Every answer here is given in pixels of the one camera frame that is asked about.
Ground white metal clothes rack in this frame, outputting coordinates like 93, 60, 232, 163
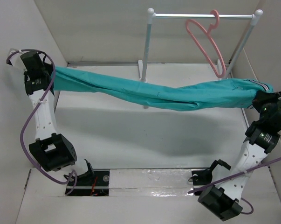
137, 7, 264, 110

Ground pink plastic hanger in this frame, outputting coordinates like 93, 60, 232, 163
185, 9, 226, 79

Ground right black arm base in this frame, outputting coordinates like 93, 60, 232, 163
188, 169, 213, 196

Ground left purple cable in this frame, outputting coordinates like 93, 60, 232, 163
6, 49, 78, 194

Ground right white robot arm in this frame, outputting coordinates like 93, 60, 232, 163
198, 91, 281, 221

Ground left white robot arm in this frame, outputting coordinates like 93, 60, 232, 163
20, 50, 95, 185

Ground teal trousers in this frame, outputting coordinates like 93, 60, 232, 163
51, 67, 275, 112

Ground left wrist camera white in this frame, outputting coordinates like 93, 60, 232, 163
6, 48, 26, 71

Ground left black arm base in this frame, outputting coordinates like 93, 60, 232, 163
65, 169, 110, 196

